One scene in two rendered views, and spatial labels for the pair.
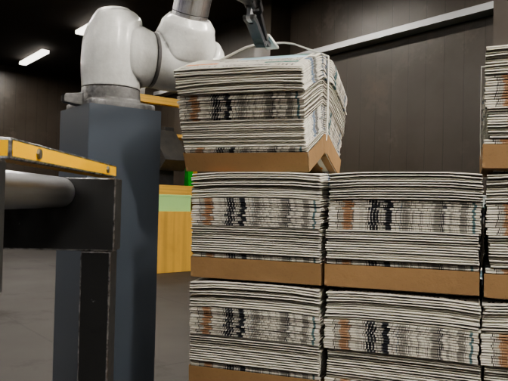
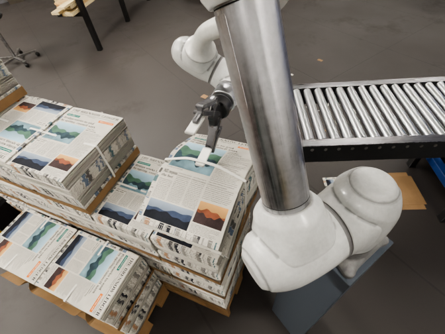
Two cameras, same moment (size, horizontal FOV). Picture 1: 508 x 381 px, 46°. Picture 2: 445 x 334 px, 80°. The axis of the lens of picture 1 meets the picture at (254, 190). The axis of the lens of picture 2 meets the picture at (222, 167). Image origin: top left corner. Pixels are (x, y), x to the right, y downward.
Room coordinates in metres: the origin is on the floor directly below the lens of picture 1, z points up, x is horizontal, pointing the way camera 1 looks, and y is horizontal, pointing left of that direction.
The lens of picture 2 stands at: (1.97, 0.10, 1.75)
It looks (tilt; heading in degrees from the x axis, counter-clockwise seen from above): 49 degrees down; 187
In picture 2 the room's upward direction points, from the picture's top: 6 degrees counter-clockwise
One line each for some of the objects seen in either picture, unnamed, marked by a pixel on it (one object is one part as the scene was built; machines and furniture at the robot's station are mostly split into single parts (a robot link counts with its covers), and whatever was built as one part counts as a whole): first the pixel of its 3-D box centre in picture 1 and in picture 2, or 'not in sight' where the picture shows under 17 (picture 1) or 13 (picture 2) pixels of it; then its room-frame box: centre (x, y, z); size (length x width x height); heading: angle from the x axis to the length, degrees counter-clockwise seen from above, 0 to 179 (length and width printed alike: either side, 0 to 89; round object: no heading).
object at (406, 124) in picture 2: not in sight; (397, 110); (0.75, 0.96, 0.77); 0.47 x 0.05 x 0.05; 1
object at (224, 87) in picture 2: not in sight; (225, 97); (1.21, 0.05, 1.23); 0.09 x 0.06 x 0.09; 69
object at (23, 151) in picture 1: (68, 162); not in sight; (0.75, 0.23, 0.81); 0.43 x 0.03 x 0.02; 1
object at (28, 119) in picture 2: not in sight; (34, 143); (1.10, -0.88, 0.95); 0.38 x 0.29 x 0.23; 159
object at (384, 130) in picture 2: not in sight; (373, 111); (0.75, 0.83, 0.77); 0.47 x 0.05 x 0.05; 1
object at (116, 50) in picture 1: (116, 49); (357, 208); (1.61, 0.38, 1.17); 0.18 x 0.16 x 0.22; 119
